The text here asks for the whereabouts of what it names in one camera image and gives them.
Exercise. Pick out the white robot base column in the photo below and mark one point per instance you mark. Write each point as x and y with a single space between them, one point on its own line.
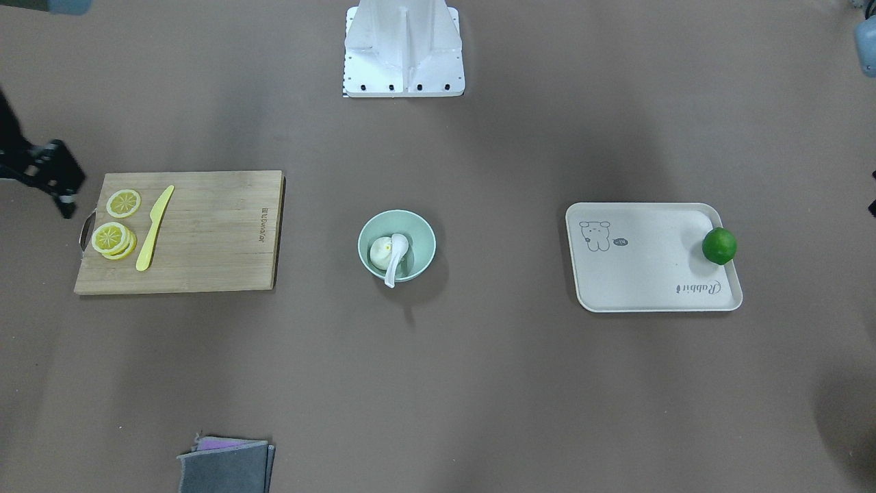
409 49

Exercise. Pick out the yellow plastic knife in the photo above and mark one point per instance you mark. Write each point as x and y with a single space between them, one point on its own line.
156 216

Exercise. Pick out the grey folded cloth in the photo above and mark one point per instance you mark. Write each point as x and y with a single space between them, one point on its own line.
218 464

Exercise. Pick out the lemon slice stack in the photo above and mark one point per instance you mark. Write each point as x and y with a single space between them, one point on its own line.
114 241

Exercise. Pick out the green lime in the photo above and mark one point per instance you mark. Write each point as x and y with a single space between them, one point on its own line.
719 246

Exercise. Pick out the white ceramic spoon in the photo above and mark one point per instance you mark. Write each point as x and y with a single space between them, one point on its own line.
399 248

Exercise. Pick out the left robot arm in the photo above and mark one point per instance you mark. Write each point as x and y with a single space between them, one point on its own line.
864 36

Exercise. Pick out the cream rabbit tray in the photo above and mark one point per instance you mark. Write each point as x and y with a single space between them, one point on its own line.
647 257

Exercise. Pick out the wooden cutting board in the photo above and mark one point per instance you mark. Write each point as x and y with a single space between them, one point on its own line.
220 232

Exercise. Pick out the single lemon slice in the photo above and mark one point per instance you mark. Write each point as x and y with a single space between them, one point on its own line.
123 203

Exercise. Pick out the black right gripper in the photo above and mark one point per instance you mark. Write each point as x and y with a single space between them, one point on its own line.
49 169

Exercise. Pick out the light green bowl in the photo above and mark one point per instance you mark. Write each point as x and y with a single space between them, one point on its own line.
421 237

